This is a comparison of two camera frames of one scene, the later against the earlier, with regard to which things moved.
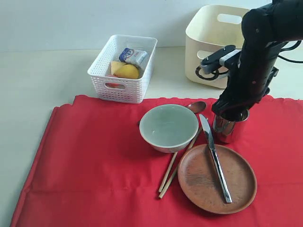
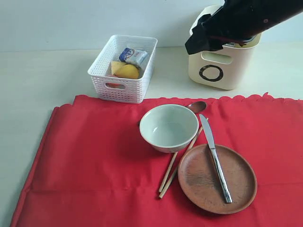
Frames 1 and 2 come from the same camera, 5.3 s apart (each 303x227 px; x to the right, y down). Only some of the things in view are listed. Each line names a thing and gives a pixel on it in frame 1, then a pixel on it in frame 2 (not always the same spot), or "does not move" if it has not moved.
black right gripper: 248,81 to 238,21
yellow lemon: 127,71 does not move
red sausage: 113,85 does not move
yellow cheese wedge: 115,65 does not move
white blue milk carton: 129,56 does not move
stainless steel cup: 223,126 to 229,45
